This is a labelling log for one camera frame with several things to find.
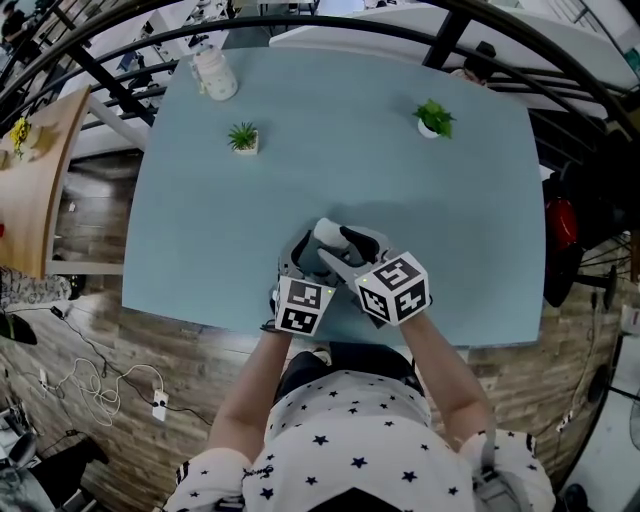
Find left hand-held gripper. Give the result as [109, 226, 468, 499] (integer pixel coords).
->
[271, 230, 337, 335]

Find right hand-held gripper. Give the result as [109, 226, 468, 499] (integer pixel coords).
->
[317, 225, 433, 328]

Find small white jar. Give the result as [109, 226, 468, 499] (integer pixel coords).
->
[313, 217, 350, 250]

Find white plastic container lid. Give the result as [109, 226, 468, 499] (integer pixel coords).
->
[313, 217, 344, 241]

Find person's right forearm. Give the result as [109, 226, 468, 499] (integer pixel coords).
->
[399, 309, 497, 452]

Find person's left forearm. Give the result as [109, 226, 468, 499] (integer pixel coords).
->
[206, 329, 297, 462]

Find light blue table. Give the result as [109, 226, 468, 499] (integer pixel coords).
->
[122, 47, 547, 349]

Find person's black trousers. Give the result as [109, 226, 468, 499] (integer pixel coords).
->
[274, 342, 427, 401]

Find green plant in square pot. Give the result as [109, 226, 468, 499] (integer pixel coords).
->
[227, 121, 261, 157]

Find green plant in round pot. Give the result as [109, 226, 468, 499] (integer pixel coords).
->
[412, 98, 458, 141]

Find person's star print shirt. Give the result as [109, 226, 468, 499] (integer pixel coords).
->
[164, 369, 557, 512]

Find white water bottle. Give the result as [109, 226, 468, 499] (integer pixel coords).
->
[191, 40, 240, 102]

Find red helmet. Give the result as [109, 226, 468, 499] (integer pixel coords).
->
[544, 198, 579, 247]

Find black metal railing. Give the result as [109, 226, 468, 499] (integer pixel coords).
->
[0, 0, 640, 167]

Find black chair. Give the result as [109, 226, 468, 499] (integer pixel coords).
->
[542, 119, 632, 309]

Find wooden table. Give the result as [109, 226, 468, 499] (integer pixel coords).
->
[0, 84, 92, 279]

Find black and green bag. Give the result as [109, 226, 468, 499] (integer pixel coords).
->
[0, 311, 39, 347]

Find yellow flowers in pot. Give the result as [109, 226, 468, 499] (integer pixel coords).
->
[9, 117, 34, 161]

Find black floor cable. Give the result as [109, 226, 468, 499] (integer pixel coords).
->
[49, 303, 214, 427]

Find white power strip with cable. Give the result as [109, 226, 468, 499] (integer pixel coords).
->
[39, 357, 167, 427]

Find grey shoulder strap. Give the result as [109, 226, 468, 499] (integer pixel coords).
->
[469, 432, 532, 512]

